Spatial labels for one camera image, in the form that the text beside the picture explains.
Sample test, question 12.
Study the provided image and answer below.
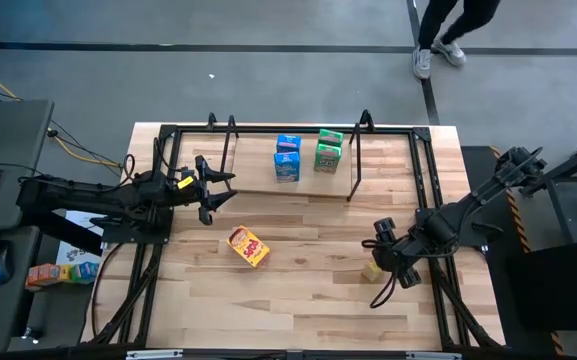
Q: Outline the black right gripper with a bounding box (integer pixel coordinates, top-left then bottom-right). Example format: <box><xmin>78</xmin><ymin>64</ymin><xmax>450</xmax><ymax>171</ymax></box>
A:
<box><xmin>370</xmin><ymin>216</ymin><xmax>424</xmax><ymax>290</ymax></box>

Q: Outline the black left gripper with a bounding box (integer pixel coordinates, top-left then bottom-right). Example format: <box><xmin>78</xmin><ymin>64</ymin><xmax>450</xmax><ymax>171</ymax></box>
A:
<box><xmin>176</xmin><ymin>154</ymin><xmax>239</xmax><ymax>226</ymax></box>

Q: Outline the yellow Pops cereal box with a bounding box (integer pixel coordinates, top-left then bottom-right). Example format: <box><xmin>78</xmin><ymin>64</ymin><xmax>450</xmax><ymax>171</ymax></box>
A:
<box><xmin>226</xmin><ymin>224</ymin><xmax>271</xmax><ymax>269</ymax></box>
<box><xmin>360</xmin><ymin>260</ymin><xmax>384</xmax><ymax>283</ymax></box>

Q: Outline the blue Rice Krispies cereal box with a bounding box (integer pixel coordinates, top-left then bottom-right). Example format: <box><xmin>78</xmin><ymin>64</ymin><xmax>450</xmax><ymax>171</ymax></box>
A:
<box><xmin>273</xmin><ymin>151</ymin><xmax>302</xmax><ymax>184</ymax></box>
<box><xmin>276</xmin><ymin>133</ymin><xmax>303</xmax><ymax>154</ymax></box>

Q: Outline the black metal shelf support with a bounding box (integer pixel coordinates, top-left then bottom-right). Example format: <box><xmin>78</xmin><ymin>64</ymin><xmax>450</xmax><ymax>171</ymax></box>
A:
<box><xmin>346</xmin><ymin>109</ymin><xmax>375</xmax><ymax>202</ymax></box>
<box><xmin>220</xmin><ymin>115</ymin><xmax>242</xmax><ymax>196</ymax></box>

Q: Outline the wooden shelf board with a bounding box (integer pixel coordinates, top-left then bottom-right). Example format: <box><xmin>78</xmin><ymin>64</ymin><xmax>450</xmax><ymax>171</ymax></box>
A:
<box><xmin>230</xmin><ymin>135</ymin><xmax>354</xmax><ymax>198</ymax></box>

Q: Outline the blue spare cereal box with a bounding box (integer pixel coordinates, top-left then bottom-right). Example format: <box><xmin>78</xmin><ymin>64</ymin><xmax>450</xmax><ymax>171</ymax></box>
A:
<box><xmin>80</xmin><ymin>261</ymin><xmax>100</xmax><ymax>282</ymax></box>

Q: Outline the orange spare cereal box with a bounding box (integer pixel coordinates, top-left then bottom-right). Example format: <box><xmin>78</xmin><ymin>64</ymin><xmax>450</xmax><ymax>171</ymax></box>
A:
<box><xmin>25</xmin><ymin>263</ymin><xmax>62</xmax><ymax>290</ymax></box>

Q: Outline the black hazard-striped platform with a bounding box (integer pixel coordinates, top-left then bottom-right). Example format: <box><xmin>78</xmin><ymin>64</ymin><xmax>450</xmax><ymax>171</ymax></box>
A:
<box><xmin>460</xmin><ymin>144</ymin><xmax>564</xmax><ymax>357</ymax></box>

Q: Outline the white printed carton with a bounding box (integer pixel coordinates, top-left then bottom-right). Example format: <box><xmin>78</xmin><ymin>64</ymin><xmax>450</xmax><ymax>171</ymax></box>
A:
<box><xmin>55</xmin><ymin>209</ymin><xmax>104</xmax><ymax>266</ymax></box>

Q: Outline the black cart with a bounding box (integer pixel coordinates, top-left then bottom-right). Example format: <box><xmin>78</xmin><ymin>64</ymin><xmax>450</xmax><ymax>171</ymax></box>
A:
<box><xmin>505</xmin><ymin>237</ymin><xmax>577</xmax><ymax>334</ymax></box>

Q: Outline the person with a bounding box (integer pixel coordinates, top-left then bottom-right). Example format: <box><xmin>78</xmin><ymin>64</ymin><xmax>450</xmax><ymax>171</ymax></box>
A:
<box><xmin>411</xmin><ymin>0</ymin><xmax>502</xmax><ymax>81</ymax></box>

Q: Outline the black aluminium table frame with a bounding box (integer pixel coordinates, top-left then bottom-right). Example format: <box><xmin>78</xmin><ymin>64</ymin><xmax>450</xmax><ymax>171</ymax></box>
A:
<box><xmin>85</xmin><ymin>112</ymin><xmax>504</xmax><ymax>352</ymax></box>

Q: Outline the silver bracket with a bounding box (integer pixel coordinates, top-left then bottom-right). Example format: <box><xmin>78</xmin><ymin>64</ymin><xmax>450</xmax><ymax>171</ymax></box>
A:
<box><xmin>126</xmin><ymin>349</ymin><xmax>184</xmax><ymax>360</ymax></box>
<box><xmin>406</xmin><ymin>352</ymin><xmax>463</xmax><ymax>360</ymax></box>

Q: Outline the yellow cable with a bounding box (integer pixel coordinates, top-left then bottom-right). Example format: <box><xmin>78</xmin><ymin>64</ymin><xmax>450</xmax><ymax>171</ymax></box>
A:
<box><xmin>0</xmin><ymin>58</ymin><xmax>123</xmax><ymax>169</ymax></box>

